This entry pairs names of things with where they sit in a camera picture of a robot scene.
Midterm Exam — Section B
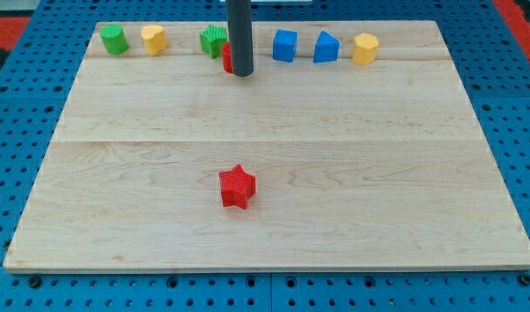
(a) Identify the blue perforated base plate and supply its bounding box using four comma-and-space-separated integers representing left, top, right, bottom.
0, 1, 530, 311

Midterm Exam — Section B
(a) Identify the red block behind rod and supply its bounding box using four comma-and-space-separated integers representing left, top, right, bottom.
221, 42, 233, 74

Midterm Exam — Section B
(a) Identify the yellow heart block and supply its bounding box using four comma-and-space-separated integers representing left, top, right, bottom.
140, 25, 168, 56

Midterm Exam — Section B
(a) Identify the light wooden board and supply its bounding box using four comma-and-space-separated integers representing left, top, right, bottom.
3, 21, 530, 274

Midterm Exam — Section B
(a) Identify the blue cube block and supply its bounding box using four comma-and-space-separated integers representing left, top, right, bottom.
272, 29, 298, 62

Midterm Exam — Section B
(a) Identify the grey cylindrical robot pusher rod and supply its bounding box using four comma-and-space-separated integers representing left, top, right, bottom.
225, 0, 254, 77

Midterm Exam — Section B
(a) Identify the blue triangular block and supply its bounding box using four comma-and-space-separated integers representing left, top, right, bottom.
313, 30, 340, 63

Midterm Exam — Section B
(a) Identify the yellow hexagon block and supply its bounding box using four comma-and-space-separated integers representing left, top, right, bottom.
352, 33, 379, 65

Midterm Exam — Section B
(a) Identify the red star block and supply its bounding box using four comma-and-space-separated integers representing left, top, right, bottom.
218, 165, 256, 210

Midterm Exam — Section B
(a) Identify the green star block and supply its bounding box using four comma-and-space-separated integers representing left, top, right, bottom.
199, 24, 228, 59

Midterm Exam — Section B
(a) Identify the green cylinder block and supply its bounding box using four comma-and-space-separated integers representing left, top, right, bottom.
100, 23, 129, 55

